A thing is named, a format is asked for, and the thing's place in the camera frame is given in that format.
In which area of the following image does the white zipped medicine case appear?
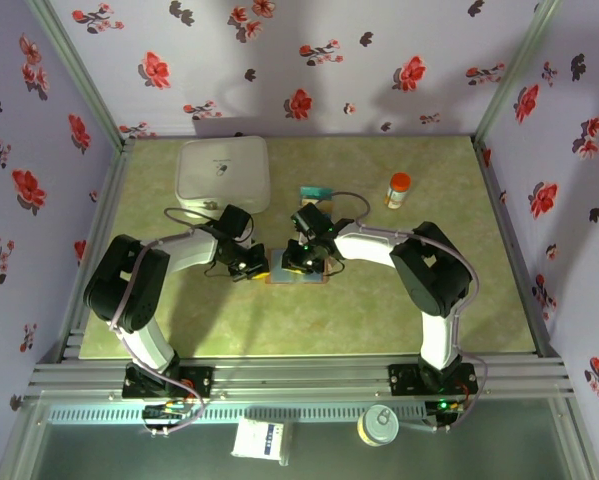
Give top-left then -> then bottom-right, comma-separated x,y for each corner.
174,135 -> 272,220

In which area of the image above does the orange cap pill bottle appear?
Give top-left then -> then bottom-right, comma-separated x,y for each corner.
383,172 -> 412,211

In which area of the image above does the white paper packet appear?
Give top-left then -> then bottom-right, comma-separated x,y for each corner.
230,418 -> 293,467

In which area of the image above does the yellow tin can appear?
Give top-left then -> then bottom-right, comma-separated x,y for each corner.
356,403 -> 401,448

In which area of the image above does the left arm grey cable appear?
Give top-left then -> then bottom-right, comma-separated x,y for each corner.
107,207 -> 223,351

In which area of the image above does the aluminium frame rail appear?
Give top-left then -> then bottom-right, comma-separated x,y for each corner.
26,355 -> 576,402

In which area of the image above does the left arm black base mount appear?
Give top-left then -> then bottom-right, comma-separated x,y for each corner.
122,364 -> 216,401

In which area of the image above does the slotted grey cable duct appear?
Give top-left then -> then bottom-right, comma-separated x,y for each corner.
46,403 -> 430,426

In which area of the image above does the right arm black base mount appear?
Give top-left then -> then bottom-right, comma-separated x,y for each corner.
387,362 -> 480,399

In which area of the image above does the aluminium frame post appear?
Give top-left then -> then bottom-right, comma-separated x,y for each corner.
472,0 -> 563,144
26,0 -> 133,149

